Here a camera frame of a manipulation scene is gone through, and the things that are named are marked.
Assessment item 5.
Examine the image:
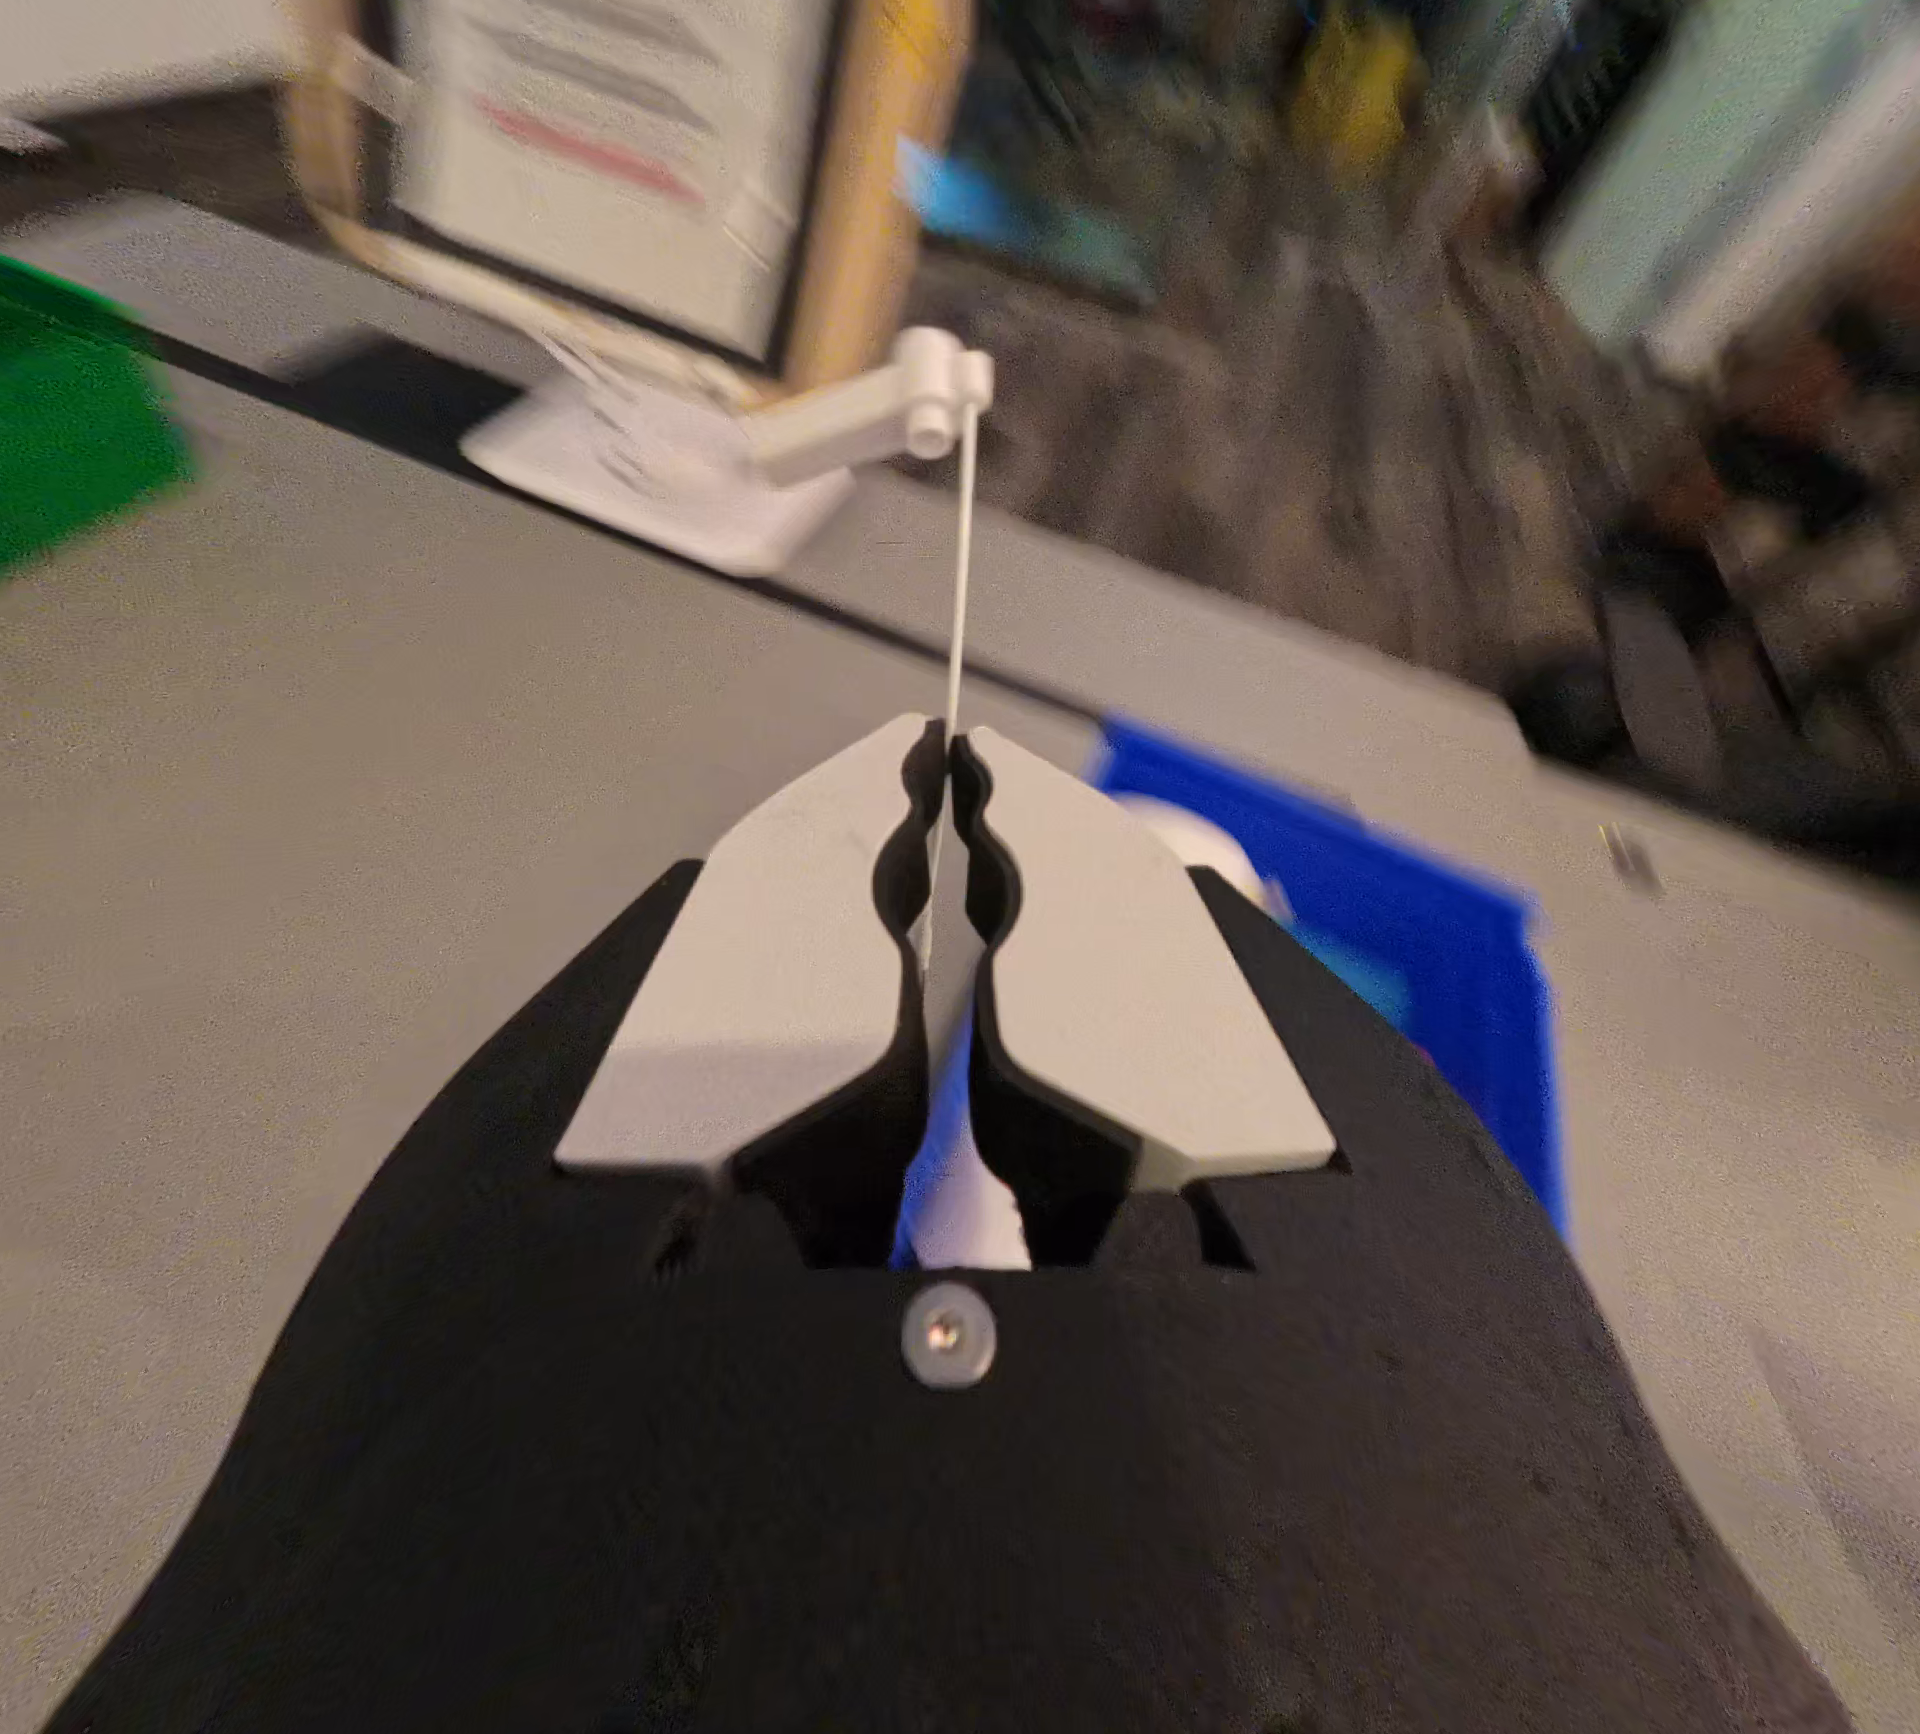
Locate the green plastic bin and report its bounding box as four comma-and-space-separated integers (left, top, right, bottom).
0, 253, 200, 578

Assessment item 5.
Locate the wood-framed board with label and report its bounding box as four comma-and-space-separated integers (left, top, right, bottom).
277, 0, 981, 416

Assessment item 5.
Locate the grey desk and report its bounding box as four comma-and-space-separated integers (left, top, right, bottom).
0, 188, 1920, 1734

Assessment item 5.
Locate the white plastic stand base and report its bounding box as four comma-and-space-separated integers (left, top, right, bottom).
457, 381, 860, 576

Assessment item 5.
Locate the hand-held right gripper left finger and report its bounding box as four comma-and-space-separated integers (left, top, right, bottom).
552, 711, 950, 1268

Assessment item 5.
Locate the white cable tie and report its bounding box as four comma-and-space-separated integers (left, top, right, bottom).
918, 403, 988, 974

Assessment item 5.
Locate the blue plastic bin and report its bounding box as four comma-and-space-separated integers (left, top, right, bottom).
885, 711, 1575, 1273

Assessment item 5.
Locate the yellow blurred object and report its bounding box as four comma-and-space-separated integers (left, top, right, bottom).
1286, 6, 1430, 180

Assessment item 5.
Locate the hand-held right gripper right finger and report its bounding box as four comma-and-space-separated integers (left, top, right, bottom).
948, 723, 1343, 1268

